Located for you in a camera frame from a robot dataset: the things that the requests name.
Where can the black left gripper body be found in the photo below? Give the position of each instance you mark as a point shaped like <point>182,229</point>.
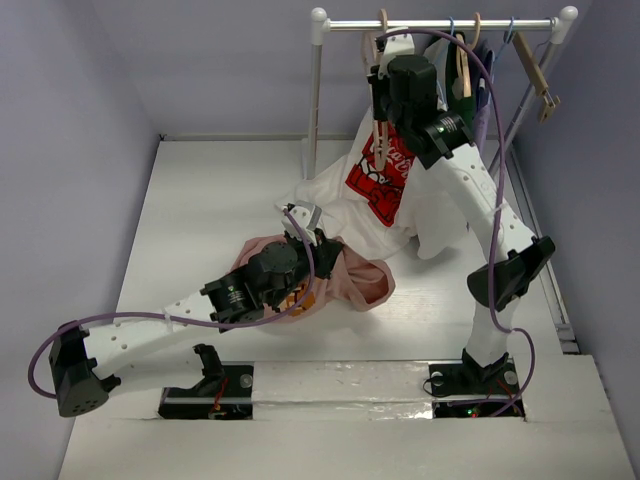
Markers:
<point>320,267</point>

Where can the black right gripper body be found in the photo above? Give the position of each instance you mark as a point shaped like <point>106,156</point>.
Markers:
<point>377,93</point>

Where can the pink t shirt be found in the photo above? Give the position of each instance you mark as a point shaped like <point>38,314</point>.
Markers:
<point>362,284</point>

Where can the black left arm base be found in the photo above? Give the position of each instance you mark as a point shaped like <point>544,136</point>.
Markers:
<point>224,391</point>

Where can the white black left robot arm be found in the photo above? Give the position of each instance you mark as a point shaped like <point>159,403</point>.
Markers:
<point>87,357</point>

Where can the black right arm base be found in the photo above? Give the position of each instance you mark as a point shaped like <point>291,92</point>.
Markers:
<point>464,389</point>

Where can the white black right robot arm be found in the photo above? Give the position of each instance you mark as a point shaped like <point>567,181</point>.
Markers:
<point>404,93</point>

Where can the white red print t shirt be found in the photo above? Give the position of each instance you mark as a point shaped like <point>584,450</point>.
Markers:
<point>377,212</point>

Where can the green shirt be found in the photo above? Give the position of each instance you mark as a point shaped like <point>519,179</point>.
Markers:
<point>446,83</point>

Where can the beige hanger with green shirt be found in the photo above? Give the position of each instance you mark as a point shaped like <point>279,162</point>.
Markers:
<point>464,87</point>

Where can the lavender shirt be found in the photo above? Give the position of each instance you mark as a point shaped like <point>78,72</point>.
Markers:
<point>481,93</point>

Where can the wooden clip hanger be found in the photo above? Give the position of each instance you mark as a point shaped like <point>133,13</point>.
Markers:
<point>538,85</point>

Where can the white metal clothes rack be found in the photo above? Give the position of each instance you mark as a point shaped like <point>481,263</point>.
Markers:
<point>558,28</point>

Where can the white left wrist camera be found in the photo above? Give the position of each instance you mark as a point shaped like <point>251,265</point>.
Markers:
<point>301,220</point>

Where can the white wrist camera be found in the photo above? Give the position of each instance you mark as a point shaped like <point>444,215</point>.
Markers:
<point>397,47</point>
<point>301,220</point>

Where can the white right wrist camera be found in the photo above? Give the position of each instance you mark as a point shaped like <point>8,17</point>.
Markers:
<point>397,47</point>

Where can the blue wire hanger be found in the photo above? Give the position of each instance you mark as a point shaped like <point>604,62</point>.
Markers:
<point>500,50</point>
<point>443,45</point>

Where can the blue wire hanger right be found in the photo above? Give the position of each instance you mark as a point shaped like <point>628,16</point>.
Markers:
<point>500,50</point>

